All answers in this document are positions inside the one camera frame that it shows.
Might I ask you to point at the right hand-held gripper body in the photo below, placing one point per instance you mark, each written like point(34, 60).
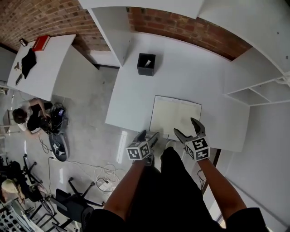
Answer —
point(198, 148)

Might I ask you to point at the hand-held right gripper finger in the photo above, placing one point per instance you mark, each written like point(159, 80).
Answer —
point(199, 129)
point(183, 138)

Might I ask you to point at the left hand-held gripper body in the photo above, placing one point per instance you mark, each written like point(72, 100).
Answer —
point(138, 151)

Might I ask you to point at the blue cover notebook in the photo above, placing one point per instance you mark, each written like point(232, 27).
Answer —
point(172, 115)

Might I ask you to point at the person's left forearm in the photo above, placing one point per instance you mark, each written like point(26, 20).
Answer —
point(127, 190)

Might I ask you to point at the person's right forearm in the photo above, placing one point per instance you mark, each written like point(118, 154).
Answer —
point(222, 190)

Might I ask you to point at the person's white shoe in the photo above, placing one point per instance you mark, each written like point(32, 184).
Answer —
point(171, 143)

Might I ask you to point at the person's black clothing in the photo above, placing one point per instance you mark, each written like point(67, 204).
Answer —
point(174, 192)

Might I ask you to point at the white desk with hutch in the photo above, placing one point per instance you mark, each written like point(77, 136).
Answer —
point(181, 68)

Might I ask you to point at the black square pen holder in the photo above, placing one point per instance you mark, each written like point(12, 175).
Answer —
point(146, 68)

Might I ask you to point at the open grey suitcase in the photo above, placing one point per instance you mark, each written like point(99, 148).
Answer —
point(60, 147)

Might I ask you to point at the black office chair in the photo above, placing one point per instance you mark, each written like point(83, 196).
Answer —
point(13, 167)
point(72, 204)

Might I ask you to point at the white side table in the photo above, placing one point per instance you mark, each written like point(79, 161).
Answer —
point(52, 61)

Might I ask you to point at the wooden stool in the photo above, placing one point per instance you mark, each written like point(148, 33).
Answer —
point(6, 120)

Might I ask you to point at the dark phone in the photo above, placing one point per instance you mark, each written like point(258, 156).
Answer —
point(19, 79)

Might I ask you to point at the black cloth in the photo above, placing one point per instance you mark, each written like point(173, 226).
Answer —
point(28, 62)

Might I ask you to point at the red book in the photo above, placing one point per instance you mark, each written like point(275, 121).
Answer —
point(40, 43)

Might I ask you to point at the small black picture frame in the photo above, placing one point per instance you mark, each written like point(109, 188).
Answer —
point(23, 42)

